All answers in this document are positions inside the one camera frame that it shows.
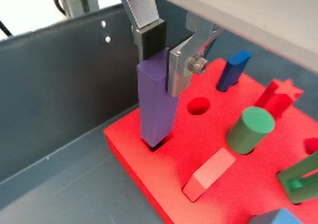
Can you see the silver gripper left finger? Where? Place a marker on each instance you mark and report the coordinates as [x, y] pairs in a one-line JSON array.
[[148, 27]]

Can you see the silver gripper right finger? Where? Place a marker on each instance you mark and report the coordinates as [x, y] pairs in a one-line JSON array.
[[187, 57]]

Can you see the purple rectangular block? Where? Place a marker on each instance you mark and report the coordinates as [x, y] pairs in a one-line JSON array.
[[156, 104]]

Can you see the red peg board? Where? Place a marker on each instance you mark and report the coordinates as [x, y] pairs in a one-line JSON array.
[[247, 190]]

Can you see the dark blue rounded peg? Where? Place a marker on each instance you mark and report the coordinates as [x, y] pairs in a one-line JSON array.
[[234, 67]]

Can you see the red star peg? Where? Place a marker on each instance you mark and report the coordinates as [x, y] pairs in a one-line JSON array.
[[278, 97]]

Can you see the green cylinder peg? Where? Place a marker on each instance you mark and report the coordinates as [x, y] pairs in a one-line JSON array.
[[252, 126]]

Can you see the red rectangular peg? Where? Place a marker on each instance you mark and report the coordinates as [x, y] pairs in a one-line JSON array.
[[207, 174]]

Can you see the green arch-legged block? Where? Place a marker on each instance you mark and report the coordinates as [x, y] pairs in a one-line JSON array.
[[299, 180]]

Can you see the light blue notched peg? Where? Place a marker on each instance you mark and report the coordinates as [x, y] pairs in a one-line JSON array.
[[279, 216]]

